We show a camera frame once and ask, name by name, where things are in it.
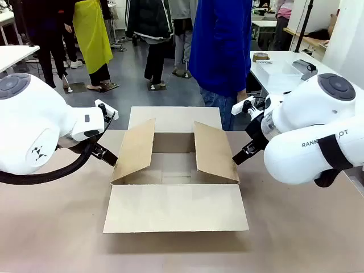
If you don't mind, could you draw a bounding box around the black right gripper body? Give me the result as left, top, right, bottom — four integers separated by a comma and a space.
244, 114, 270, 152

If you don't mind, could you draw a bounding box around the brown cardboard box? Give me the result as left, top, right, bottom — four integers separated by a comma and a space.
102, 106, 250, 234

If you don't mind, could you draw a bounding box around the clear plastic container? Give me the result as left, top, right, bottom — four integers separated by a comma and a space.
255, 60, 304, 93

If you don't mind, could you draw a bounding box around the brown tape roll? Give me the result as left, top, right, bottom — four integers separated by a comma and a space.
252, 52, 271, 63

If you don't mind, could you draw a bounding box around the grey black device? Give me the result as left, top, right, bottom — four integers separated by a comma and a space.
292, 59, 318, 81

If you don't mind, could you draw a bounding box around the white table with container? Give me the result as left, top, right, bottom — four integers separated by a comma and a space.
249, 51, 334, 98

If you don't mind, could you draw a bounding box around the person in blue coat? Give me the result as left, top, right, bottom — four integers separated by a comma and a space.
188, 0, 254, 131

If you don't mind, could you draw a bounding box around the wooden desk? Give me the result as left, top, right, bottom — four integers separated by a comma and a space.
283, 27, 328, 52

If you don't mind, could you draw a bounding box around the black tripod pole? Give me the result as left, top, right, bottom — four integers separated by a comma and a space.
293, 0, 314, 53

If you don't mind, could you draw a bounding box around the person in grey trousers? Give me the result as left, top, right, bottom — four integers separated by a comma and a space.
169, 0, 200, 78

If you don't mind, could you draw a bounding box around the person in pink top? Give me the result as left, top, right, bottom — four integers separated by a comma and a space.
273, 0, 294, 52

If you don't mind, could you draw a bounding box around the person in yellow apron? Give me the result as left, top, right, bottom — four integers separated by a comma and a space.
64, 0, 115, 92

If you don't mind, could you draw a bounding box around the white partition panel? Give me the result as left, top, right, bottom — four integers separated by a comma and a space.
322, 0, 364, 84

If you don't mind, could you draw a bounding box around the person in dark clothes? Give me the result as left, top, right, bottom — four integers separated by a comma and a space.
16, 0, 75, 89

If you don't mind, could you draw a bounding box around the white side table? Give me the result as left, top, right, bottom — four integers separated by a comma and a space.
0, 44, 40, 73

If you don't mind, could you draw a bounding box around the person in black striped jacket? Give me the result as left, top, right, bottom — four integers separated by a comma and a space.
125, 0, 175, 88

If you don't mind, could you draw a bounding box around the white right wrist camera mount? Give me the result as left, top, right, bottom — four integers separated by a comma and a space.
231, 96, 255, 116

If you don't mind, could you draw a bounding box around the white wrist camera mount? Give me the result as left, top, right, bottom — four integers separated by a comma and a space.
94, 98, 119, 121
231, 96, 255, 116

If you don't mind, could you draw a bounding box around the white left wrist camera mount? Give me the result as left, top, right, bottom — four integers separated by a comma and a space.
94, 98, 119, 121

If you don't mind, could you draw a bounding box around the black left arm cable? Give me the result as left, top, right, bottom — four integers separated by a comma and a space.
0, 112, 116, 185

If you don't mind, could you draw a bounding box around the black strap on right arm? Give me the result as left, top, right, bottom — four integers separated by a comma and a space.
317, 134, 355, 171

